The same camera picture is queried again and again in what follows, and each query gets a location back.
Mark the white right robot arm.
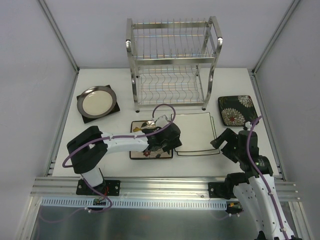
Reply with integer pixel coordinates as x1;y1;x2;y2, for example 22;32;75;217
208;128;298;240

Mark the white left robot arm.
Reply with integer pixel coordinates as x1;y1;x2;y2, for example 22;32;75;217
62;122;182;195

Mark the stainless steel dish rack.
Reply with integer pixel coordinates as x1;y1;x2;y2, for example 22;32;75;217
125;16;223;113

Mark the upper colourful flower plate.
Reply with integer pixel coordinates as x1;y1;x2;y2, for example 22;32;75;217
129;120;173;160

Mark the dark floral square plate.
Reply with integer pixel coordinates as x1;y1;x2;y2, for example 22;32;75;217
217;95;258;127

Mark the black square plate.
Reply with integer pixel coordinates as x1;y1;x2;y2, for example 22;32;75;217
76;84;121;125

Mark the round silver-rimmed plate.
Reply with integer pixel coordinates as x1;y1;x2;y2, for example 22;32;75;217
76;85;118;118

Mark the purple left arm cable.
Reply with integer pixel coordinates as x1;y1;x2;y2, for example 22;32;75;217
39;103;177;223

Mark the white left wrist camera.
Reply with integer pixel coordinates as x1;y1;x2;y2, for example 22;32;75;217
152;115;170;128

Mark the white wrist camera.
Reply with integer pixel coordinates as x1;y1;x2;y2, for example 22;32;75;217
152;115;170;128
242;121;252;131

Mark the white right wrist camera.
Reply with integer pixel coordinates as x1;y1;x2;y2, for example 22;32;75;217
242;121;252;131

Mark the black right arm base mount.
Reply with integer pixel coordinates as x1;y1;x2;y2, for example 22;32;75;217
208;172;249;200

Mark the aluminium rail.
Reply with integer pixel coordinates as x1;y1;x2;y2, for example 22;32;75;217
29;176;300;202

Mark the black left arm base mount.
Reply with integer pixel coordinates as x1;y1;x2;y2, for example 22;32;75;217
76;179;121;196

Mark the white slotted cable duct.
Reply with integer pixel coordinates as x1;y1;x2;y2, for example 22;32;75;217
41;197;227;211

